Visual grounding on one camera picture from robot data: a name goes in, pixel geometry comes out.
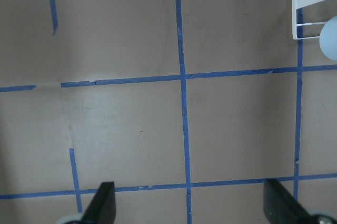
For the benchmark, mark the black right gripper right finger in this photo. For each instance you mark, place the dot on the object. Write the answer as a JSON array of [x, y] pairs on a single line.
[[281, 207]]

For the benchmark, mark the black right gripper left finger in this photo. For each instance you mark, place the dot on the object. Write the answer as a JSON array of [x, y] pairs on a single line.
[[102, 208]]

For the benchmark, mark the light blue cup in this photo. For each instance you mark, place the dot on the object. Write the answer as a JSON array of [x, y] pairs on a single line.
[[328, 38]]

